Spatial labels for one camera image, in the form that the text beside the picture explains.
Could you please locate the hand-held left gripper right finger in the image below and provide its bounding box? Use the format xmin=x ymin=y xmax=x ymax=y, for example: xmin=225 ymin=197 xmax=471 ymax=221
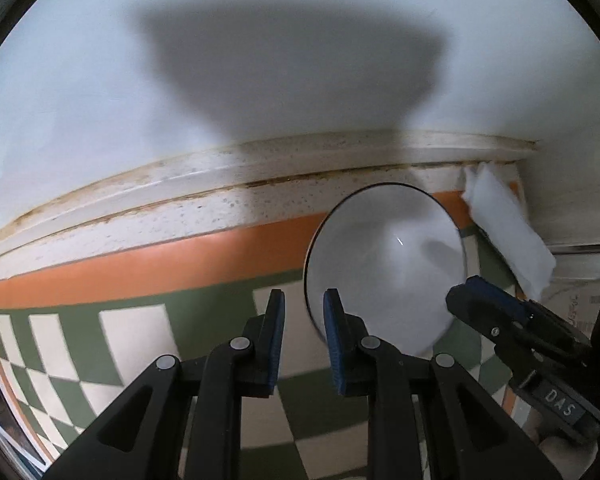
xmin=322 ymin=287 xmax=563 ymax=480

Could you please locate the folded white paper towel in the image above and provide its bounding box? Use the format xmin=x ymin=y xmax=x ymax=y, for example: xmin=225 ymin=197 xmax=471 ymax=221
xmin=462 ymin=162 xmax=557 ymax=301

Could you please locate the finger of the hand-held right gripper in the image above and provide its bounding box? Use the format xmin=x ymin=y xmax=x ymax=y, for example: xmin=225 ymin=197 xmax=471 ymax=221
xmin=446 ymin=276 xmax=592 ymax=362

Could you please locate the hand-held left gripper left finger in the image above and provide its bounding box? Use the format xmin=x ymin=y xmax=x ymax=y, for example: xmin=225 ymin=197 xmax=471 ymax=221
xmin=42 ymin=287 xmax=287 ymax=480

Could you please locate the white bowl dark rim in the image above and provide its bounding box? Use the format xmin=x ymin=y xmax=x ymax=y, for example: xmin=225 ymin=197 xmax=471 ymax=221
xmin=304 ymin=182 xmax=467 ymax=356

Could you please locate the green white checkered mat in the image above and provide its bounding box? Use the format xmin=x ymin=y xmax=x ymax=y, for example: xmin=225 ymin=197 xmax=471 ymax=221
xmin=0 ymin=187 xmax=531 ymax=480

